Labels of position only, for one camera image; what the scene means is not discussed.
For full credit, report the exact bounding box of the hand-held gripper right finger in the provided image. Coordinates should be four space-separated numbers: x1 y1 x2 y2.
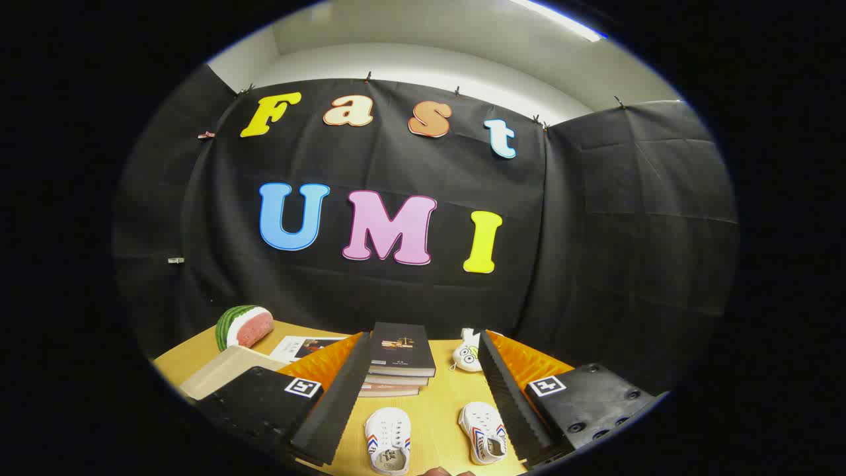
477 329 665 469

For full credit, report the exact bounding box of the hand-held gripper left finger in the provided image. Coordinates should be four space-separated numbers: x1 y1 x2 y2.
196 333 372 467

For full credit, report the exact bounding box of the white canvas shoe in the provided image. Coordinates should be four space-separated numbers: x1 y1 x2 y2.
459 401 508 465
365 407 412 475

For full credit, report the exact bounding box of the beige fabric storage box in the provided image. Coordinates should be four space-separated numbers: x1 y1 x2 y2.
178 345 291 401

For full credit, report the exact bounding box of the reddish brown book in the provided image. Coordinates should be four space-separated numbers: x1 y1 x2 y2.
359 383 421 399

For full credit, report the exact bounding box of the white plush toy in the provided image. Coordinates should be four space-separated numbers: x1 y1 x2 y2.
451 328 484 373

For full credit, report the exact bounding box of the grey brown book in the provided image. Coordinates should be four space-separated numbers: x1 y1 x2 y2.
365 374 430 388

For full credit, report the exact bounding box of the white portrait cover book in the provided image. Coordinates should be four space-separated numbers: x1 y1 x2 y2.
270 335 350 364

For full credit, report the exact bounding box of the black cover book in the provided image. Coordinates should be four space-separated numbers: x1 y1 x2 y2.
368 322 437 378

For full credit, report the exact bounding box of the watermelon slice toy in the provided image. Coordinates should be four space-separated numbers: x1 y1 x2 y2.
215 305 274 352

